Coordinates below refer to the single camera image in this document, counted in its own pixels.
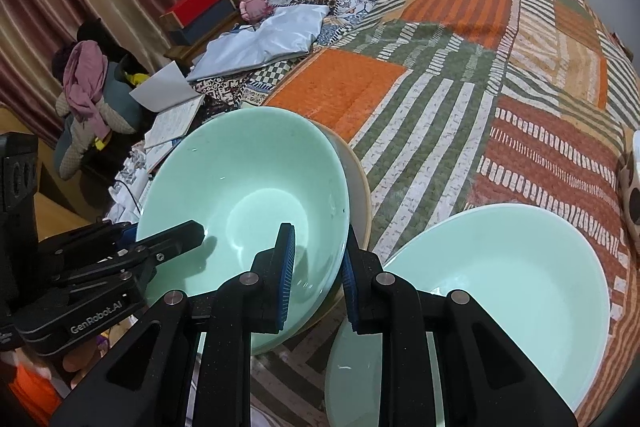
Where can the pile of clothes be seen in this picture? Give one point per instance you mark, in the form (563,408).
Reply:
(122,107)

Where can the pink scarf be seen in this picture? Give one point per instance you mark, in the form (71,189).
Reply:
(85,87)

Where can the red and grey box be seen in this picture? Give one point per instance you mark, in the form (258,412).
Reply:
(200,12)

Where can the black cloth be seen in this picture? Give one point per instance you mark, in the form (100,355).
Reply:
(95,32)

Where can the white plate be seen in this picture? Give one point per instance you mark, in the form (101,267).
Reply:
(520,205)

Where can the mint green bowl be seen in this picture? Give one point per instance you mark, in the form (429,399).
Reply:
(250,167)

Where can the open notebook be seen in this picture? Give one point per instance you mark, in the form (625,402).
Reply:
(170,112)

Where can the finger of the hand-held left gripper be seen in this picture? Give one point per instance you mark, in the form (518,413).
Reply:
(129,233)
(172,237)

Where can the person's left hand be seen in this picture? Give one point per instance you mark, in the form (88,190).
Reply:
(82,359)

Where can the lavender bowl with brown rim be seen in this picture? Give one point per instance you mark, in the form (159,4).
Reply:
(358,192)

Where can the silver grey cloth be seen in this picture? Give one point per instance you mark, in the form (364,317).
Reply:
(270,42)

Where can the spotted cream cushion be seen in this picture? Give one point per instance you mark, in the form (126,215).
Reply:
(631,187)

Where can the striped patchwork quilt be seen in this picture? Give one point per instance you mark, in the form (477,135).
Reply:
(450,132)

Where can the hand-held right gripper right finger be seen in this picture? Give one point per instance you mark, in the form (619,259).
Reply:
(350,292)

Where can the person's left forearm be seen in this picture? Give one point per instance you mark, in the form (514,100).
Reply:
(35,389)

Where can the white printed cloth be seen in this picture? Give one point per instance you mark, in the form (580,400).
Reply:
(132,177)

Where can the pink toy figure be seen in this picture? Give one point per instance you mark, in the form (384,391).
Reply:
(250,2)

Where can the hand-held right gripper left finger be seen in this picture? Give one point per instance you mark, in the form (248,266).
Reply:
(286,277)

